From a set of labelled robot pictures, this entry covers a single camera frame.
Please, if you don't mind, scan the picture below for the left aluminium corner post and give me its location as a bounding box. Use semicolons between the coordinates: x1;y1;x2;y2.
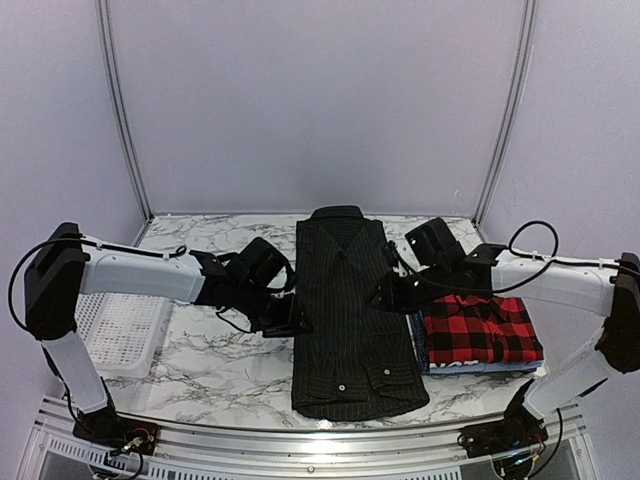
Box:
95;0;154;223

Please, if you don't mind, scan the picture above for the aluminium front frame rail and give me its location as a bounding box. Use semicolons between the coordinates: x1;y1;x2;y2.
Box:
14;394;601;480

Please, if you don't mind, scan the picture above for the blue checked folded shirt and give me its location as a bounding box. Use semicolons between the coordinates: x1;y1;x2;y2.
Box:
408;311;430;376

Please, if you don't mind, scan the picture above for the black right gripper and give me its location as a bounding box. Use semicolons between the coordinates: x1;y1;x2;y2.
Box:
365;262;452;314

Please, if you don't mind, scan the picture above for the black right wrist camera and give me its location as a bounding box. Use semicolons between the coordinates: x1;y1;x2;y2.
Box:
404;217;466;273

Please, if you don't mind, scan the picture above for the aluminium corner post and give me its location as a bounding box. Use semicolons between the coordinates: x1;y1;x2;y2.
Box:
472;0;539;230
95;0;154;223

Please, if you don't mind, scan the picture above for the right aluminium corner post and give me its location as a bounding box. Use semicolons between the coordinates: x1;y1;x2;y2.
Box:
472;0;539;230

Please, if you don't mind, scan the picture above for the black pinstriped long sleeve shirt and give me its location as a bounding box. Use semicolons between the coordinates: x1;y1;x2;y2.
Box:
291;205;430;422

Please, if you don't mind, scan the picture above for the light blue folded shirt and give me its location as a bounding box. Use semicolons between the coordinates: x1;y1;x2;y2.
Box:
421;361;544;376

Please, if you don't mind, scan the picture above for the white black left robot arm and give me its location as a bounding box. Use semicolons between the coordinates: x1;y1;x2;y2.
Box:
9;222;312;451

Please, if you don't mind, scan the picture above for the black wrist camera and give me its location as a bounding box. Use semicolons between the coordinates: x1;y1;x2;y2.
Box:
404;217;466;273
234;237;297;293

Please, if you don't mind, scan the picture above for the red black plaid shirt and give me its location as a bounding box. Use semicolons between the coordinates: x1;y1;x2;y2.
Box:
423;295;544;367

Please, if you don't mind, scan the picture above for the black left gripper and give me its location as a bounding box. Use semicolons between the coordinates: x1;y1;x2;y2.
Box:
234;279;314;337

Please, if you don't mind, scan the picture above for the white plastic laundry basket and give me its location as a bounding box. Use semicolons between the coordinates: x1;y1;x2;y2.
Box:
75;293;172;379

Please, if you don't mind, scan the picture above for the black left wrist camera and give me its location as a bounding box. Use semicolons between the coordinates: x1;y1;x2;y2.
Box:
234;237;297;293

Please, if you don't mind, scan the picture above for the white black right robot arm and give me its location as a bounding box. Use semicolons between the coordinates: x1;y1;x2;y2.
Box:
370;218;639;455

